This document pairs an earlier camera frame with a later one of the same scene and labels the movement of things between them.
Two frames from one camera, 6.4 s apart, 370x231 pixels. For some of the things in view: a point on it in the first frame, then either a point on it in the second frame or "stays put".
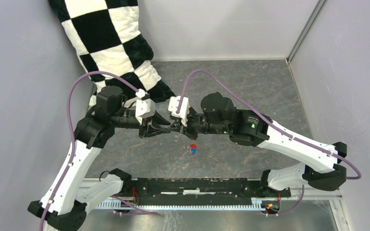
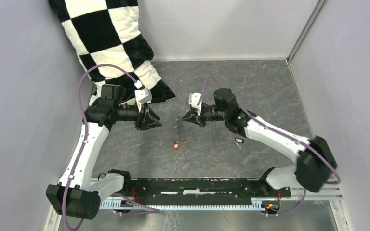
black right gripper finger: x=176 y=124 -> x=188 y=114
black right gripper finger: x=176 y=129 -> x=191 y=120
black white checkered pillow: x=111 y=36 stays put
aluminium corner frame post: x=314 y=15 stays put
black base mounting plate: x=201 y=191 stays put
